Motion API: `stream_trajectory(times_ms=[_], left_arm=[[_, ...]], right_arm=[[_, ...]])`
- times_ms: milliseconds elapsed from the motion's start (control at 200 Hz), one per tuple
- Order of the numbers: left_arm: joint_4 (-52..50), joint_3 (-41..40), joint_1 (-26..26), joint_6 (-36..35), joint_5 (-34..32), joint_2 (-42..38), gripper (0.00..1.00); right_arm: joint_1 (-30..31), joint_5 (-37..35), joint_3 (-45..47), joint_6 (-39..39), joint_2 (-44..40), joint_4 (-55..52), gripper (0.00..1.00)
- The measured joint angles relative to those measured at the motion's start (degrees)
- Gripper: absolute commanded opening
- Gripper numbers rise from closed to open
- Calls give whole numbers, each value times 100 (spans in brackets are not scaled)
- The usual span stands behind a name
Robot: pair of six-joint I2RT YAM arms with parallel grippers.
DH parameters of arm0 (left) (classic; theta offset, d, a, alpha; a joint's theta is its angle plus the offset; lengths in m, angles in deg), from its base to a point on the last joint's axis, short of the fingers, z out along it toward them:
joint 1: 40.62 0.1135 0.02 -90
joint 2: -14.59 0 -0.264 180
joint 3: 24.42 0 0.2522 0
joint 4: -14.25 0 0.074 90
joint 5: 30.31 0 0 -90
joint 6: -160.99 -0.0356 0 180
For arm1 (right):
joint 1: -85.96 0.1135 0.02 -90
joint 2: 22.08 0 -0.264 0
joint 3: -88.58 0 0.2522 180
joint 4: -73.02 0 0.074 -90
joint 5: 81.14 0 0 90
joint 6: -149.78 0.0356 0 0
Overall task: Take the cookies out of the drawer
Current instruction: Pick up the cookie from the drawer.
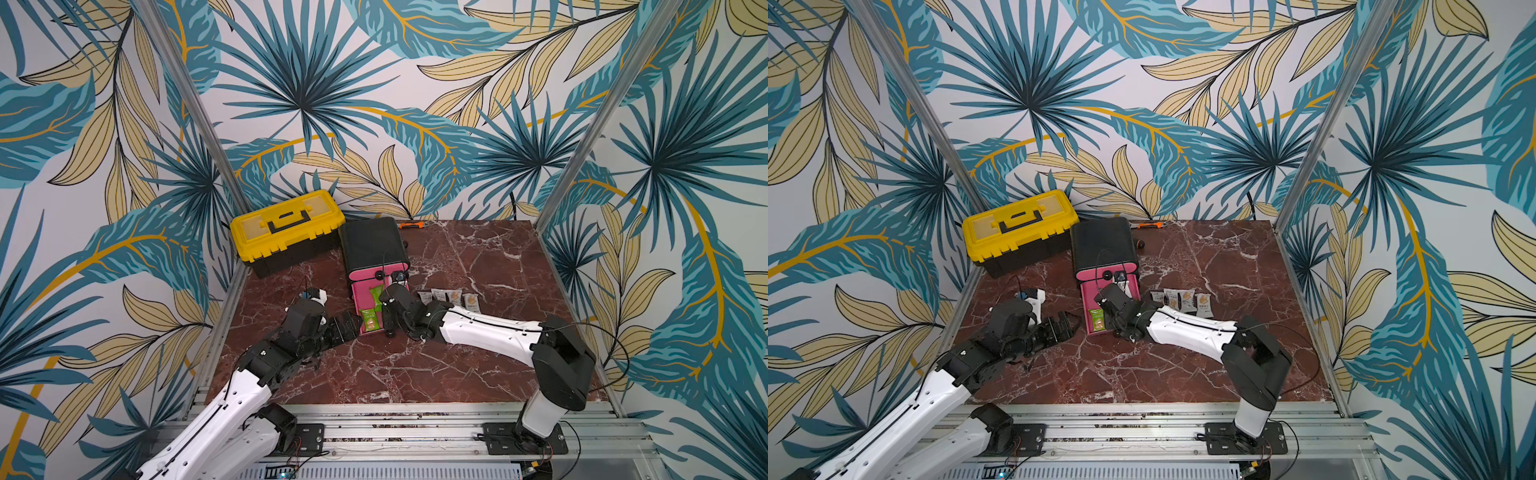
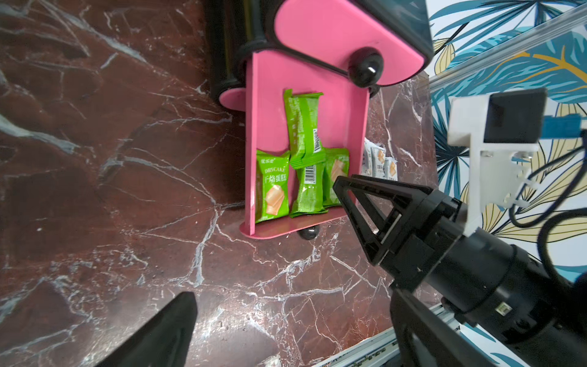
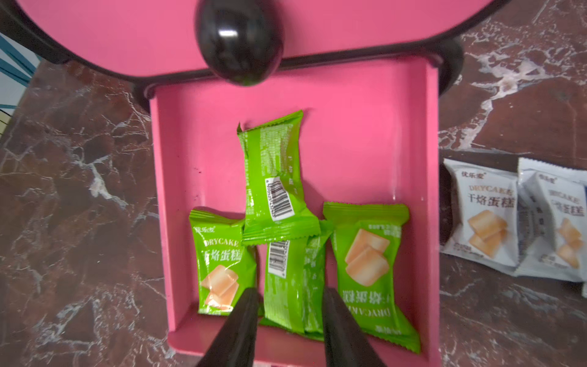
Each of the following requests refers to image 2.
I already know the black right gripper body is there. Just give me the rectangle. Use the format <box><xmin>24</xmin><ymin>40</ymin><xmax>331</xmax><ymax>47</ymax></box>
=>
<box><xmin>380</xmin><ymin>190</ymin><xmax>573</xmax><ymax>344</ymax></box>

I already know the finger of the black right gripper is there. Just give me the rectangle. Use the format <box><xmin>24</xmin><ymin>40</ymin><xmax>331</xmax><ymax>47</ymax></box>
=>
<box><xmin>333</xmin><ymin>174</ymin><xmax>434</xmax><ymax>265</ymax></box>

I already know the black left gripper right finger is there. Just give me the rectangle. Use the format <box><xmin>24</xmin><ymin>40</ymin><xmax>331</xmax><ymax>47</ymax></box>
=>
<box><xmin>390</xmin><ymin>289</ymin><xmax>493</xmax><ymax>366</ymax></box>

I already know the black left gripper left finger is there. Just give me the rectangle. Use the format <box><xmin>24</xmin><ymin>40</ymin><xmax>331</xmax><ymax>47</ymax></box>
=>
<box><xmin>99</xmin><ymin>291</ymin><xmax>198</xmax><ymax>366</ymax></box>

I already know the white cookie packet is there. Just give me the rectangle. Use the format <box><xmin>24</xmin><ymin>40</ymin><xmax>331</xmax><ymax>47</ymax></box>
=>
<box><xmin>371</xmin><ymin>145</ymin><xmax>386</xmax><ymax>179</ymax></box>
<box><xmin>362</xmin><ymin>139</ymin><xmax>373</xmax><ymax>177</ymax></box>
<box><xmin>384</xmin><ymin>157</ymin><xmax>398</xmax><ymax>181</ymax></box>

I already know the black drawer cabinet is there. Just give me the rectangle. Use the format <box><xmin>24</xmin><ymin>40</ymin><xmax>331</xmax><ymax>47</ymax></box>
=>
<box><xmin>203</xmin><ymin>1</ymin><xmax>434</xmax><ymax>111</ymax></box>

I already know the pink top drawer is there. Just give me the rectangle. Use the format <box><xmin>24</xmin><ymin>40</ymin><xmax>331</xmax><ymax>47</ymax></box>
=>
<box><xmin>273</xmin><ymin>1</ymin><xmax>433</xmax><ymax>87</ymax></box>

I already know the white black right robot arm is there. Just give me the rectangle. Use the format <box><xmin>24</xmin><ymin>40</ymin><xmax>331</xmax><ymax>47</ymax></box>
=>
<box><xmin>333</xmin><ymin>175</ymin><xmax>586</xmax><ymax>366</ymax></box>

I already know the green cookie packet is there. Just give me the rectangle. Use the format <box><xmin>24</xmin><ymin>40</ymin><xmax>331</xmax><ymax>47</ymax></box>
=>
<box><xmin>290</xmin><ymin>152</ymin><xmax>327</xmax><ymax>218</ymax></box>
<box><xmin>323</xmin><ymin>148</ymin><xmax>349</xmax><ymax>208</ymax></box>
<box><xmin>284</xmin><ymin>89</ymin><xmax>326</xmax><ymax>170</ymax></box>
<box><xmin>255</xmin><ymin>150</ymin><xmax>290</xmax><ymax>223</ymax></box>

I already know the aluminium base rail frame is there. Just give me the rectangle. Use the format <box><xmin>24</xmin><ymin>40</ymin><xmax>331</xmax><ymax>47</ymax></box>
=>
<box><xmin>311</xmin><ymin>302</ymin><xmax>464</xmax><ymax>367</ymax></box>

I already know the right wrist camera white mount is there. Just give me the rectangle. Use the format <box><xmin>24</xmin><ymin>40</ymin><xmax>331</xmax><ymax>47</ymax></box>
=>
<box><xmin>446</xmin><ymin>88</ymin><xmax>583</xmax><ymax>237</ymax></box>

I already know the aluminium right corner post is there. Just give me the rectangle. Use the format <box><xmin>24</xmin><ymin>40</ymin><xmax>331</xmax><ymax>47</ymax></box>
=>
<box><xmin>430</xmin><ymin>4</ymin><xmax>586</xmax><ymax>92</ymax></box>

